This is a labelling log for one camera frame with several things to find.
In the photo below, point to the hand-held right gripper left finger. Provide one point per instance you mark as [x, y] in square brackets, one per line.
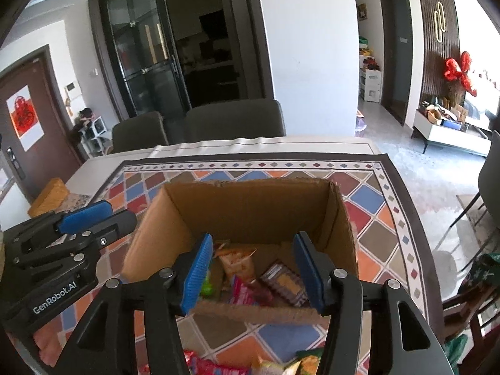
[197, 277]

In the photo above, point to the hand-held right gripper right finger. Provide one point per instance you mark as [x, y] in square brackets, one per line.
[310, 277]

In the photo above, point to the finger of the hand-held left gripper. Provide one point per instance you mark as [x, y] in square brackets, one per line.
[113, 226]
[84, 216]

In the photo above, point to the green lollipop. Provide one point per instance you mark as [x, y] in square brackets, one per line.
[207, 287]

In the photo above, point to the small purple snack packet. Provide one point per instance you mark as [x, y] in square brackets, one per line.
[283, 281]

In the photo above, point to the cream cracker packet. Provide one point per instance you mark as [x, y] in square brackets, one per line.
[236, 261]

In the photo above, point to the large pink snack bag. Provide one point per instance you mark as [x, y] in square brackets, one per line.
[244, 293]

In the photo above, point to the brown cardboard box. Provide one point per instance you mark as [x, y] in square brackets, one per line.
[250, 207]

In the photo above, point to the patterned placemat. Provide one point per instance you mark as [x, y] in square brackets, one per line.
[78, 201]

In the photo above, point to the golden wicker tissue box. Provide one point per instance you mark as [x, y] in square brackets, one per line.
[49, 197]

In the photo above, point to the checked colourful tablecloth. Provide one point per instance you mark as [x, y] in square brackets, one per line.
[375, 238]

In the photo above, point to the dark green snack packet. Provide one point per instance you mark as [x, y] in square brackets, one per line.
[308, 361]

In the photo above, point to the white shelf rack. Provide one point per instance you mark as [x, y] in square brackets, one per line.
[97, 132]

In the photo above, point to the black door lock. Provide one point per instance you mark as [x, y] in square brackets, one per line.
[15, 164]

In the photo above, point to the small red snack packet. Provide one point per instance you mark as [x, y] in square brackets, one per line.
[211, 367]

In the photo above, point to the brown entrance door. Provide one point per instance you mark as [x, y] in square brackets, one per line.
[50, 125]

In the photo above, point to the grey dining chair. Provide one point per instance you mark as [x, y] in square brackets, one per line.
[140, 132]
[234, 121]

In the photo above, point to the dark plush toy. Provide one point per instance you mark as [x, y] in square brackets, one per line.
[84, 119]

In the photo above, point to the beige snack packet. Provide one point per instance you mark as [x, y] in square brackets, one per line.
[273, 369]

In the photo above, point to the red and white door poster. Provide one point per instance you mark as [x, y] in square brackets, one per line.
[24, 119]

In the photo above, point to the white intercom panel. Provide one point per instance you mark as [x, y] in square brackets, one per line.
[72, 90]

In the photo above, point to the brown wooden chair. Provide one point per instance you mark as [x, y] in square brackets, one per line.
[468, 312]

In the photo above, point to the green cloth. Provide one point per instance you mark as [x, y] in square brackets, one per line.
[484, 271]

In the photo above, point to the black sliding glass door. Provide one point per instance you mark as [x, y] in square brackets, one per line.
[132, 47]

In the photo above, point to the white low cabinet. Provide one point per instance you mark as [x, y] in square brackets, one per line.
[449, 134]

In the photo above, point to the white storage boxes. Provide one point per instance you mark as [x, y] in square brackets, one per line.
[371, 86]

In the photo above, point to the dark upholstered chair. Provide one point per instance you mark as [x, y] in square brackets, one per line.
[492, 179]

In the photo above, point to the dark interior door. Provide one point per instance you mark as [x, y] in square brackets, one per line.
[396, 54]

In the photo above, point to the red bow decoration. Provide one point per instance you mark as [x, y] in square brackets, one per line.
[455, 70]

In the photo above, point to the small wall picture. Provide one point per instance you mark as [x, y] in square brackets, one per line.
[362, 11]

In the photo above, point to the gold wall ornament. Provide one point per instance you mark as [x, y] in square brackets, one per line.
[439, 21]

